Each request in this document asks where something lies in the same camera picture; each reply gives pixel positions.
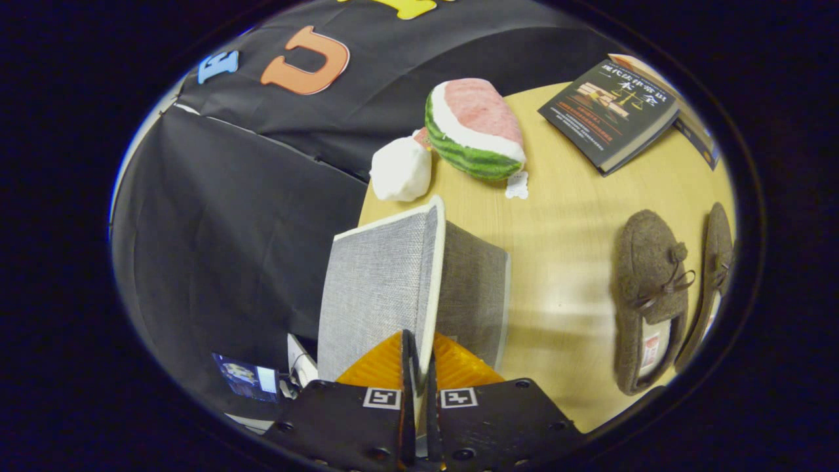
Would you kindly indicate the brown fuzzy shoe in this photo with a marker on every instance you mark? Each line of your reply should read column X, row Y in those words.
column 718, row 242
column 645, row 262

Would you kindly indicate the grey fabric storage box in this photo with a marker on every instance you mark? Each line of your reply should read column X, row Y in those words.
column 380, row 295

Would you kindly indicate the black paperback book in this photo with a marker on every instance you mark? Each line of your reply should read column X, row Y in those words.
column 603, row 111

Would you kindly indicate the computer monitor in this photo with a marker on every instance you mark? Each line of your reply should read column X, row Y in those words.
column 242, row 377

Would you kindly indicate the cream cover book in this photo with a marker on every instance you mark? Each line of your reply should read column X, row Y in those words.
column 639, row 65

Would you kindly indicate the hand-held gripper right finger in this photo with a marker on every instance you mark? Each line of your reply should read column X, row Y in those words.
column 432, row 419

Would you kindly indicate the blue cover book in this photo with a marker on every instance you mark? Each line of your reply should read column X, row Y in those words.
column 701, row 141

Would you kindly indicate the watermelon slice plush toy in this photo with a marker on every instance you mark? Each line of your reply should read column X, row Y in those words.
column 472, row 111

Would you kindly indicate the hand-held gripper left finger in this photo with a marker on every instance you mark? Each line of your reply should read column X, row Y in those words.
column 408, row 393

